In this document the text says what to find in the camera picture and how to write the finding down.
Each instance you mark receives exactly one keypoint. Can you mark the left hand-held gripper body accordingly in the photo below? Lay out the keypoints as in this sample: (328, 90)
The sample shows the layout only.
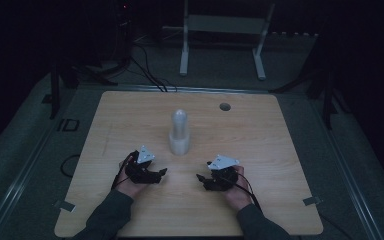
(139, 168)

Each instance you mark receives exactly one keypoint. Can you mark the person's right hand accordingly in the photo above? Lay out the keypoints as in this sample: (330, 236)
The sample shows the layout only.
(238, 195)

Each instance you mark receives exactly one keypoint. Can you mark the black tripod stand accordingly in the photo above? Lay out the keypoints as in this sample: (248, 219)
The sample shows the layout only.
(60, 86)
(323, 90)

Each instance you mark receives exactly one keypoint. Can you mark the dark computer tower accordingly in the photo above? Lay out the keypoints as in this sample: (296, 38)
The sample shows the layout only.
(123, 30)

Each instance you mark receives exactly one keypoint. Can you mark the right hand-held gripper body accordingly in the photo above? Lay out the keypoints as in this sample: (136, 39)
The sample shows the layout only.
(222, 173)

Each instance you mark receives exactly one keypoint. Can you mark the round table grommet hole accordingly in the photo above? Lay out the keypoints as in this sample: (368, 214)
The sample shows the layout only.
(225, 107)

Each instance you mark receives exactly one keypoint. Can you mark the white metal stand frame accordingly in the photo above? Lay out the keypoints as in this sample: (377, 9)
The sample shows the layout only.
(223, 25)

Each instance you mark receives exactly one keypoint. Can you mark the grey tape piece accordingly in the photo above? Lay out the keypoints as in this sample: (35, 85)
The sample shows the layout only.
(65, 206)
(312, 201)

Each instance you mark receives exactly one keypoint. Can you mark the person's left hand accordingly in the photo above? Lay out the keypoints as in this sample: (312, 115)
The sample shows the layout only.
(130, 187)

